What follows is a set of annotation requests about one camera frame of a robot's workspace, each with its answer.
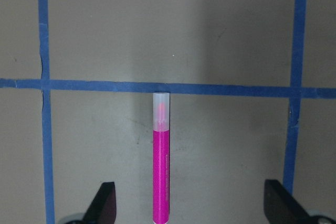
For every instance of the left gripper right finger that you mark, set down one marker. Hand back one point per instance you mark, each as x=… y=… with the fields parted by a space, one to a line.
x=279 y=205

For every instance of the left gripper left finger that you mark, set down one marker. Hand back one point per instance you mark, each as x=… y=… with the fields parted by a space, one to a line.
x=103 y=207

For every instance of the pink highlighter pen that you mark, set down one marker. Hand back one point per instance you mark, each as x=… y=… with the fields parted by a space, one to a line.
x=161 y=157

